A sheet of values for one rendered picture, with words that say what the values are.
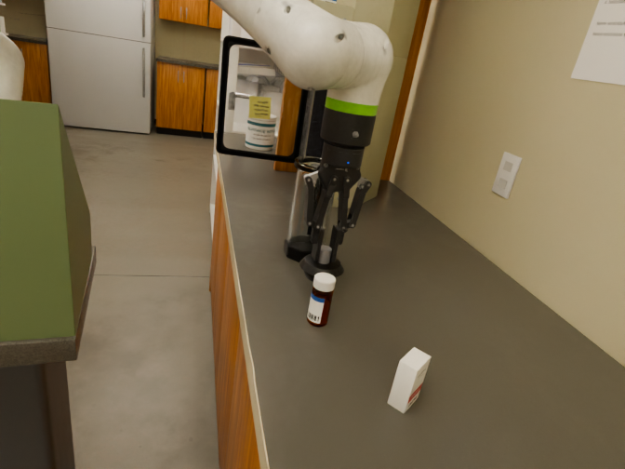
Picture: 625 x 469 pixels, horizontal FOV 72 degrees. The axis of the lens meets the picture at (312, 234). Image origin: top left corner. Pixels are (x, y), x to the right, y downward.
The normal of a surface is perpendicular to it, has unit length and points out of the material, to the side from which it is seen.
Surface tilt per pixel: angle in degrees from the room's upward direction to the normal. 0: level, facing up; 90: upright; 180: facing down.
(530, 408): 0
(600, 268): 90
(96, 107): 90
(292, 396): 0
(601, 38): 90
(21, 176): 90
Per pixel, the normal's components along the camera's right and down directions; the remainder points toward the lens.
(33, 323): 0.33, 0.42
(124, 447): 0.15, -0.91
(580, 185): -0.96, -0.04
